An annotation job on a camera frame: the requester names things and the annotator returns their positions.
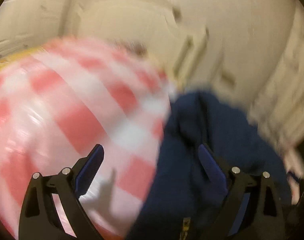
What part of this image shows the navy blue puffer jacket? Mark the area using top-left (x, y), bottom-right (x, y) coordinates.
top-left (127, 92), bottom-right (291, 239)

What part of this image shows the nautical print curtain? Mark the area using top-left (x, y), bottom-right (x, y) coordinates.
top-left (249, 4), bottom-right (304, 156)

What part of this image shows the red white checkered bed cover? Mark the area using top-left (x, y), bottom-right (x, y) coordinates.
top-left (0, 38), bottom-right (171, 239)

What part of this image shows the yellow bed sheet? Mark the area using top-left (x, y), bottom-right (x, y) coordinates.
top-left (0, 46), bottom-right (44, 70)

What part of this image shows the white wardrobe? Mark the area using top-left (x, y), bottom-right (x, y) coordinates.
top-left (0, 0), bottom-right (71, 59)

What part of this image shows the white wooden headboard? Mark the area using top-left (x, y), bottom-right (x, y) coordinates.
top-left (63, 0), bottom-right (209, 89)

